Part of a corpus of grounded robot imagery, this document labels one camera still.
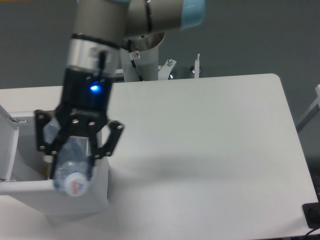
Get white pedestal base frame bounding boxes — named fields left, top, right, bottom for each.
left=113, top=53, right=202, bottom=83

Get black device at edge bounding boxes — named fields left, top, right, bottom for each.
left=302, top=202, right=320, bottom=229

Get white frame at right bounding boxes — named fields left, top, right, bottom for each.
left=295, top=84, right=320, bottom=133

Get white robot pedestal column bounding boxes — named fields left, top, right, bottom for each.
left=120, top=32, right=165, bottom=66

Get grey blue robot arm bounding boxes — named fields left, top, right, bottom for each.
left=34, top=0, right=206, bottom=179

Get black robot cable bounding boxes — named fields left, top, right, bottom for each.
left=127, top=38, right=145, bottom=82

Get white plastic trash can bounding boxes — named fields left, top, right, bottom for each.
left=0, top=112, right=109, bottom=215

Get white trash can lid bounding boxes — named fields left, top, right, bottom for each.
left=0, top=106, right=19, bottom=182

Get clear plastic water bottle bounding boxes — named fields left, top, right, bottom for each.
left=43, top=122, right=94, bottom=198

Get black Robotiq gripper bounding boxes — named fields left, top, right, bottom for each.
left=34, top=68, right=125, bottom=179

